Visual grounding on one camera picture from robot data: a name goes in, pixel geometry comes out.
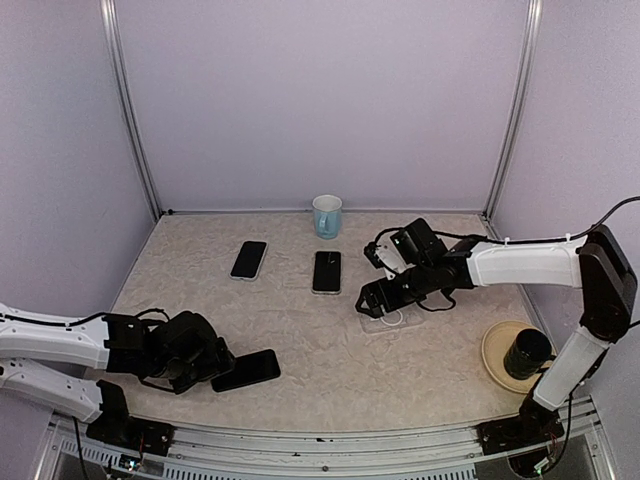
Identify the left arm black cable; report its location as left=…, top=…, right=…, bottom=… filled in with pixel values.
left=0, top=307, right=171, bottom=329

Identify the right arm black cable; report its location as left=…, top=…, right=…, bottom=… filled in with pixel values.
left=369, top=194, right=640, bottom=249

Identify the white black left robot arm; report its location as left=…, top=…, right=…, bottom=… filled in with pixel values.
left=1, top=306, right=236, bottom=445

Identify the light blue ceramic mug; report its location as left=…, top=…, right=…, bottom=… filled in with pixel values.
left=312, top=194, right=343, bottom=240

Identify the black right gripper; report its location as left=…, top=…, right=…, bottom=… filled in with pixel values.
left=355, top=260, right=436, bottom=318

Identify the right aluminium corner post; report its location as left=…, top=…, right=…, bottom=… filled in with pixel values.
left=483, top=0, right=543, bottom=222

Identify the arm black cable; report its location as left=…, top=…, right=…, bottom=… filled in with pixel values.
left=0, top=307, right=171, bottom=329
left=369, top=194, right=640, bottom=249

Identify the lavender silicone phone case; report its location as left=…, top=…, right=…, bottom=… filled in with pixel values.
left=229, top=240, right=269, bottom=281

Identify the aluminium corner post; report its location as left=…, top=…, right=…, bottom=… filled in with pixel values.
left=483, top=0, right=543, bottom=222
left=100, top=0, right=163, bottom=222

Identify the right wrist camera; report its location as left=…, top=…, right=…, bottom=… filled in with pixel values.
left=363, top=242, right=407, bottom=279

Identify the aluminium front rail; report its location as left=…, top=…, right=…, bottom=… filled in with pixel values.
left=30, top=397, right=617, bottom=479

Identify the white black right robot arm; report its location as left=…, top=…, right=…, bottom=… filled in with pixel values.
left=355, top=218, right=638, bottom=444

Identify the left aluminium corner post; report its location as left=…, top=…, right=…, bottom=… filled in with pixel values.
left=100, top=0, right=163, bottom=222

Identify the dark green mug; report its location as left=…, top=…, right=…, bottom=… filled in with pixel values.
left=503, top=328, right=555, bottom=380

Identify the beige round plate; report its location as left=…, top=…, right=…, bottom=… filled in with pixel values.
left=481, top=321, right=541, bottom=395

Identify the purple-edged black smartphone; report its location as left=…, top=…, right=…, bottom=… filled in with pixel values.
left=230, top=241, right=267, bottom=278

